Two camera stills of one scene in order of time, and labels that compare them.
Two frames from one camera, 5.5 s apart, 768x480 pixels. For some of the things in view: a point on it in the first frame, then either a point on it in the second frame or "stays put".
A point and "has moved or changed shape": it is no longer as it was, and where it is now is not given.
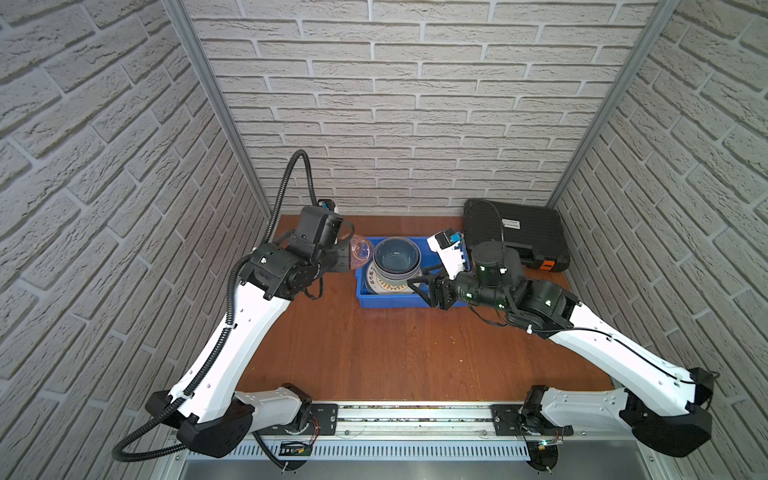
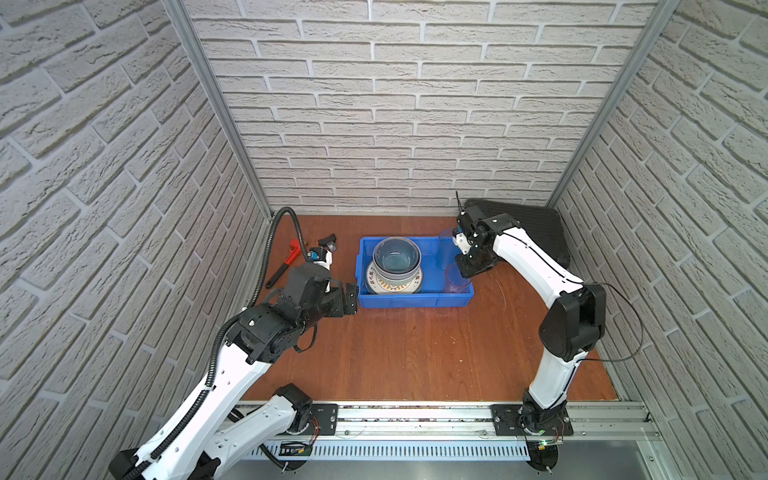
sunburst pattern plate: (381, 286) stays put
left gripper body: (341, 255) to (342, 299)
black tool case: (533, 229) stays put
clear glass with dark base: (361, 251) has moved or changed shape
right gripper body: (470, 289) to (474, 262)
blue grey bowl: (397, 257) stays put
